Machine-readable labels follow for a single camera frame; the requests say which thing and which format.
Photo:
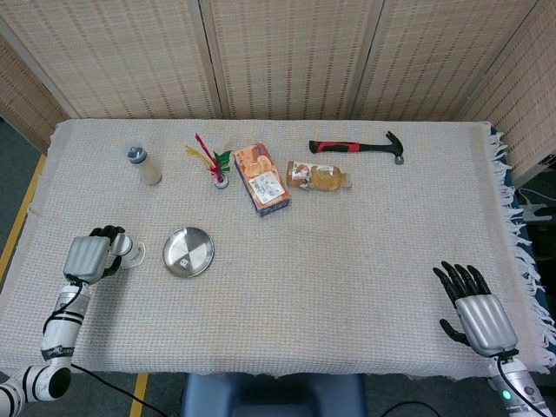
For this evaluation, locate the steel plate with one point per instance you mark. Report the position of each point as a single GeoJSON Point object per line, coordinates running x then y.
{"type": "Point", "coordinates": [188, 252]}

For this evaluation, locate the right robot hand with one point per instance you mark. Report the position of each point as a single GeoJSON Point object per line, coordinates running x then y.
{"type": "Point", "coordinates": [482, 319]}

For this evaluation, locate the white paper cup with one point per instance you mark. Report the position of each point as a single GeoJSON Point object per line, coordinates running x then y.
{"type": "Point", "coordinates": [128, 251]}

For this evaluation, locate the orange printed carton box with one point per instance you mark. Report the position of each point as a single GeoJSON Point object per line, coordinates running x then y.
{"type": "Point", "coordinates": [262, 180]}

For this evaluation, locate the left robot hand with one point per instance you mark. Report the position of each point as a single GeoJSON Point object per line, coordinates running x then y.
{"type": "Point", "coordinates": [89, 258]}

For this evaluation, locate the colourful feather shuttlecock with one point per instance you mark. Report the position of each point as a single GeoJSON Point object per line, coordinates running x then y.
{"type": "Point", "coordinates": [216, 163]}

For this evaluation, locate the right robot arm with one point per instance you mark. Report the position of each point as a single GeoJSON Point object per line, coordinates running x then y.
{"type": "Point", "coordinates": [514, 386]}

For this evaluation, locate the white woven fringed tablecloth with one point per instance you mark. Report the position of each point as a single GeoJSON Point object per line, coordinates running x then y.
{"type": "Point", "coordinates": [304, 269]}

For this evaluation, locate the amber drink bottle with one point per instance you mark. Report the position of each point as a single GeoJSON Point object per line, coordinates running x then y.
{"type": "Point", "coordinates": [317, 176]}

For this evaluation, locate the white bracket on dark stand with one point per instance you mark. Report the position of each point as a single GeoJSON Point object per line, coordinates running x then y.
{"type": "Point", "coordinates": [535, 210]}

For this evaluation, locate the red and black claw hammer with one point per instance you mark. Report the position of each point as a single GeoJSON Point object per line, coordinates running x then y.
{"type": "Point", "coordinates": [347, 147]}

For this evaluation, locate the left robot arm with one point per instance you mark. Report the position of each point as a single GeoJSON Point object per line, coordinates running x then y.
{"type": "Point", "coordinates": [52, 343]}

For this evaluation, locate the woven folding screen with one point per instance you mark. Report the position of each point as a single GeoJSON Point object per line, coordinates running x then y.
{"type": "Point", "coordinates": [278, 56]}

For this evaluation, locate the clear bottle with blue cap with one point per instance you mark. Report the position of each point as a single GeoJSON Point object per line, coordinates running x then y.
{"type": "Point", "coordinates": [144, 165]}

